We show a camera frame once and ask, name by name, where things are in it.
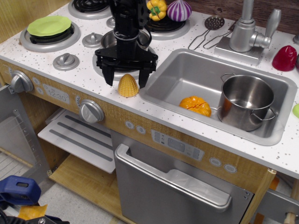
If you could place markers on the open oven door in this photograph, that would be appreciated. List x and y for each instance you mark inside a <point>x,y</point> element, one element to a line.
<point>20,151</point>

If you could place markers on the silver toy faucet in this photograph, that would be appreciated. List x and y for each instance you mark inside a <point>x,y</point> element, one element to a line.
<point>246,45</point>

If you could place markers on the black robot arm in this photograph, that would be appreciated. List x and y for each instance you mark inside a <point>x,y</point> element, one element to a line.
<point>130,17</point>

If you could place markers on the silver countertop knob back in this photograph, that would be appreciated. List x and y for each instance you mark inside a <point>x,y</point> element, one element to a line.
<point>110,22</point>

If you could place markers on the silver oven knob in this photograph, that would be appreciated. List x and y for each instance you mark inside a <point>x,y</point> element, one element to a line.
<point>20,82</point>
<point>90,112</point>

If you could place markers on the front right stove burner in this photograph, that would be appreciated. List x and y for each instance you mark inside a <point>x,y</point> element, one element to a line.
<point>117,73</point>

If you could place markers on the green toy plate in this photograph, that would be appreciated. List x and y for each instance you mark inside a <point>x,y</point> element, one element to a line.
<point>49,25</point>

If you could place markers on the silver countertop knob front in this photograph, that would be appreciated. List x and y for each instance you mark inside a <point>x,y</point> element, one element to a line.
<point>66,62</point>

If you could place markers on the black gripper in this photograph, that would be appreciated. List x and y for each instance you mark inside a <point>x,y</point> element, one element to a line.
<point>113,58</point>

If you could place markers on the silver oven knob left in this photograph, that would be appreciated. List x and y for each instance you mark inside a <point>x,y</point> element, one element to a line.
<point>20,82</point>

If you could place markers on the small steel pan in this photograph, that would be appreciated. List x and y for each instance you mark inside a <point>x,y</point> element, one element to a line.
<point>109,40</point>

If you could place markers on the orange toy pumpkin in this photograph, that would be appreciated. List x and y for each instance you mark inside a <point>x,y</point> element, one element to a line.
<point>196,104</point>

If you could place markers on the red toy pepper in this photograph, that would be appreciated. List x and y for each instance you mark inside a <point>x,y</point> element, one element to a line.
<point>285,59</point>

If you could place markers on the metal wire utensil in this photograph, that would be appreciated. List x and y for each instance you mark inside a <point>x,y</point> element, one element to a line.
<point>213,42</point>

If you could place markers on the silver dishwasher door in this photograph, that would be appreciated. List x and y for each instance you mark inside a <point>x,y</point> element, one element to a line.
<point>156,188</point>

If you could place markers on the yellow toy corn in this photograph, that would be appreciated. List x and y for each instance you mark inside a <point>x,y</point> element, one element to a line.
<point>127,86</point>

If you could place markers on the green toy at right edge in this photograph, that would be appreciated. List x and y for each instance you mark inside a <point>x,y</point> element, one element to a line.
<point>295,111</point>

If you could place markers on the purple toy onion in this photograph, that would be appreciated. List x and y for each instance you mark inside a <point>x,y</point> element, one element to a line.
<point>179,11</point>

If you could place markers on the silver countertop knob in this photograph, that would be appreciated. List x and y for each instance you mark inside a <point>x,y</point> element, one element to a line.
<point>92,40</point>
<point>66,62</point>
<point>110,22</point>

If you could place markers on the silver countertop knob middle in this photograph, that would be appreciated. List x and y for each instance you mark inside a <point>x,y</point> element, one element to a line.
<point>92,40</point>

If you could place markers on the stove burner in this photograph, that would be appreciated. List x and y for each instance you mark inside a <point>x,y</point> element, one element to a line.
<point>89,9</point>
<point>117,73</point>
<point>51,43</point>
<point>167,29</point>

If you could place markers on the white oven rack shelf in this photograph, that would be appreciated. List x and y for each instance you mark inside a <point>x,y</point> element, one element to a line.
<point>90,142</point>

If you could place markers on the front left stove burner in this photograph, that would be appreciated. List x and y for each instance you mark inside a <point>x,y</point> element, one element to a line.
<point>51,43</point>

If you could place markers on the back right stove burner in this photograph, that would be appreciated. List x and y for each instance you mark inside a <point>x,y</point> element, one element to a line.
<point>167,29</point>

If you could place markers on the steel pot with handles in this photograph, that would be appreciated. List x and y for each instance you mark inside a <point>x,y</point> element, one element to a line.
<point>245,101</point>

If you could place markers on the silver oven knob right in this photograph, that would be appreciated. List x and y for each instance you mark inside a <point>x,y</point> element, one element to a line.
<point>90,112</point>

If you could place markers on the back left stove burner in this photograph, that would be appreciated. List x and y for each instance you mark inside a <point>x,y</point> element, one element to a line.
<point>89,9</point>

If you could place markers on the blue clamp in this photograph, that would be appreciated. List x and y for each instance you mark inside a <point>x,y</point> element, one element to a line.
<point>17,190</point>

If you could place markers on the metal slotted spoon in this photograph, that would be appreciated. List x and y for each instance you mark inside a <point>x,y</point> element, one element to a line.
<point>213,22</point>

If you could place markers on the yellow toy bell pepper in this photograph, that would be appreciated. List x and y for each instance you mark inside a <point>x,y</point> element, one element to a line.
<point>158,9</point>

